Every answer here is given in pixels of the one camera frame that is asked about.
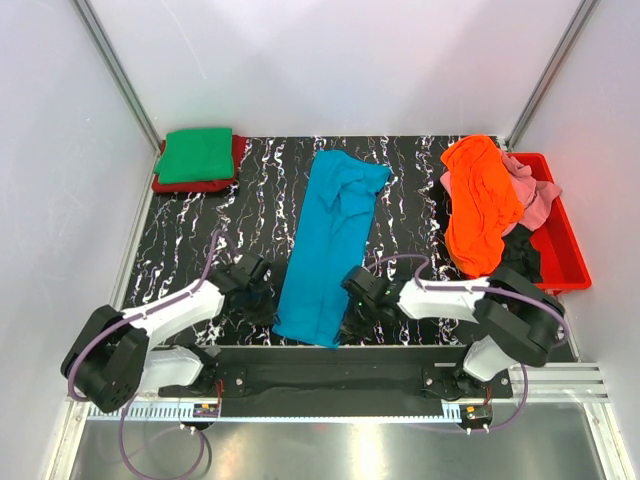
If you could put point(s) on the blue t shirt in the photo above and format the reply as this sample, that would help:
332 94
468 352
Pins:
335 221

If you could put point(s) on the green folded t shirt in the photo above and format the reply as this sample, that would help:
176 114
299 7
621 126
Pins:
196 155

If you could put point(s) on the black t shirt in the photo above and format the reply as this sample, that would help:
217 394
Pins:
520 256

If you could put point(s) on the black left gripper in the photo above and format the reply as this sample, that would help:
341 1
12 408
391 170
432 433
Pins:
267 315

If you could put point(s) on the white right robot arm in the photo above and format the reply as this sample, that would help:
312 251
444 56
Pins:
521 322

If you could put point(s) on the orange t shirt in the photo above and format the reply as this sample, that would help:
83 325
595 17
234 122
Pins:
474 257

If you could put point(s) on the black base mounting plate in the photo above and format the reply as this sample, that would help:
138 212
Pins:
395 362

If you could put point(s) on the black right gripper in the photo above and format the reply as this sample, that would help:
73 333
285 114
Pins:
351 331

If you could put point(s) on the red plastic bin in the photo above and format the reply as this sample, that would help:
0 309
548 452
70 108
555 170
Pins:
563 268

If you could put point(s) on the aluminium frame rail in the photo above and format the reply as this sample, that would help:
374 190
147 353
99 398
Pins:
560 387

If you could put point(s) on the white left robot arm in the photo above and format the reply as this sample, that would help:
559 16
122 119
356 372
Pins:
119 354

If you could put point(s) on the dark red folded t shirt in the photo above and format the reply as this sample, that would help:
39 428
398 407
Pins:
238 148

